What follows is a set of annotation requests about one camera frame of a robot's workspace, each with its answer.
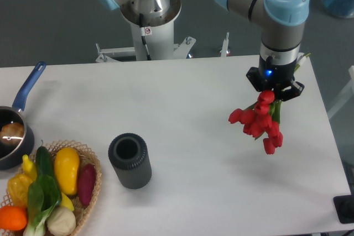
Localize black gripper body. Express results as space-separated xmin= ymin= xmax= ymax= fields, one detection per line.
xmin=258 ymin=56 xmax=296 ymax=90

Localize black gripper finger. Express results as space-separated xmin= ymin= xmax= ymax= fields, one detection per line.
xmin=280 ymin=81 xmax=305 ymax=101
xmin=246 ymin=67 xmax=266 ymax=92

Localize red tulip bouquet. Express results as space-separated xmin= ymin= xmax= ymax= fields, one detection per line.
xmin=228 ymin=53 xmax=311 ymax=155

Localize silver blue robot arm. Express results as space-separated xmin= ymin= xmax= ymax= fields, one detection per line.
xmin=99 ymin=0 xmax=310 ymax=101

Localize black device at edge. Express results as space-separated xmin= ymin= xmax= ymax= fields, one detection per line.
xmin=333 ymin=195 xmax=353 ymax=224

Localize dark grey ribbed vase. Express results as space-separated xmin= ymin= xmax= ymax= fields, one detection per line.
xmin=108 ymin=133 xmax=152 ymax=189

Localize purple sweet potato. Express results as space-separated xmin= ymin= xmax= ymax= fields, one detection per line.
xmin=77 ymin=164 xmax=96 ymax=207

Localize yellow mango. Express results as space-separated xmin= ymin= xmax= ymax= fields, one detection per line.
xmin=54 ymin=147 xmax=80 ymax=196

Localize yellow banana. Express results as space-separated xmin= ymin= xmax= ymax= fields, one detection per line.
xmin=60 ymin=192 xmax=75 ymax=212

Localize dark green cucumber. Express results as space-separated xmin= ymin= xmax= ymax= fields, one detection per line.
xmin=35 ymin=145 xmax=55 ymax=178

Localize green bok choy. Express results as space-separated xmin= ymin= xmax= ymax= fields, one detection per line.
xmin=23 ymin=175 xmax=61 ymax=235

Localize beige garlic bulb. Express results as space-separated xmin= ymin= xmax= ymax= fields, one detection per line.
xmin=47 ymin=207 xmax=76 ymax=236

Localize brown bread roll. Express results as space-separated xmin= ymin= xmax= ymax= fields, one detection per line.
xmin=1 ymin=122 xmax=24 ymax=146

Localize yellow bell pepper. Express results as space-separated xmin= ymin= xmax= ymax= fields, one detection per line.
xmin=7 ymin=174 xmax=33 ymax=208

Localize orange fruit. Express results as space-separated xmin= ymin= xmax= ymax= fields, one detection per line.
xmin=1 ymin=206 xmax=28 ymax=231

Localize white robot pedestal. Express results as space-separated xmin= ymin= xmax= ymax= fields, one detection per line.
xmin=96 ymin=0 xmax=196 ymax=63

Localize black cable on pedestal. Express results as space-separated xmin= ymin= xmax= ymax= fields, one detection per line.
xmin=138 ymin=13 xmax=153 ymax=61

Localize blue-handled dark saucepan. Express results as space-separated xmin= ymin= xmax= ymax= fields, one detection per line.
xmin=1 ymin=61 xmax=46 ymax=170

